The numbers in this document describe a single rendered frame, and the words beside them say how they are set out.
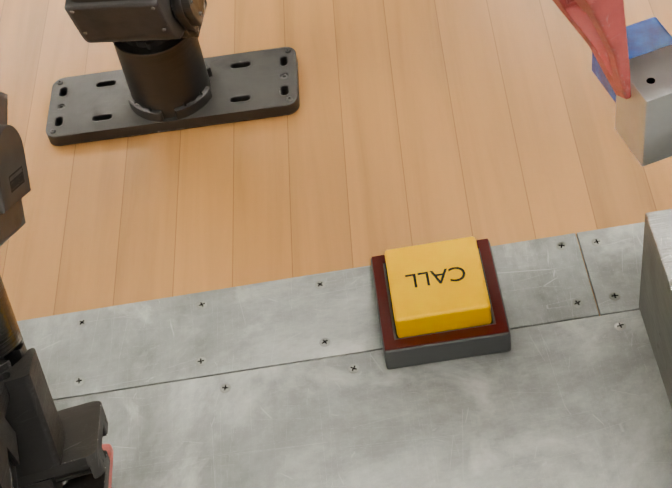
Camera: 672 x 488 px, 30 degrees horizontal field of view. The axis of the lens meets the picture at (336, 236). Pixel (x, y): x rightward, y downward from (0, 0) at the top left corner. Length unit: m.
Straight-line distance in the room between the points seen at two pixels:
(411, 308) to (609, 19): 0.22
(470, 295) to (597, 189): 0.15
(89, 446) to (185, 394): 0.18
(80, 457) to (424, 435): 0.23
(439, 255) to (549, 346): 0.09
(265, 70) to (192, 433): 0.33
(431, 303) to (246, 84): 0.29
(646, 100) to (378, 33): 0.36
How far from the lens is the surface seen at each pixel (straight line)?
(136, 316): 0.87
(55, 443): 0.63
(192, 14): 0.91
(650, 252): 0.76
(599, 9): 0.70
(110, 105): 1.01
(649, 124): 0.74
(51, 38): 1.12
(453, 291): 0.79
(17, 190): 0.61
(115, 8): 0.88
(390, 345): 0.79
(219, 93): 0.99
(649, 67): 0.75
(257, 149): 0.95
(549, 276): 0.84
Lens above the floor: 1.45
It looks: 48 degrees down
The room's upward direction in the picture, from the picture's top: 12 degrees counter-clockwise
